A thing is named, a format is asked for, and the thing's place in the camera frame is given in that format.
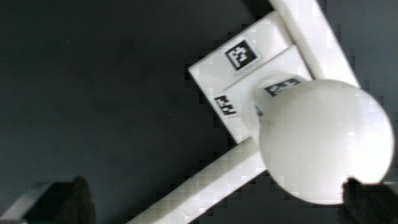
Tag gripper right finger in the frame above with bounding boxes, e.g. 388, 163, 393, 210
338, 178, 398, 224

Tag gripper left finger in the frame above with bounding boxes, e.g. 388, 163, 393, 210
0, 176, 96, 224

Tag white lamp bulb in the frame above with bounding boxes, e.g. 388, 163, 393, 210
260, 79, 395, 205

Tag white lamp base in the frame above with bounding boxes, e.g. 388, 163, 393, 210
189, 12, 311, 143

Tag white right border block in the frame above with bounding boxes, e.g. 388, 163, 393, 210
269, 0, 359, 87

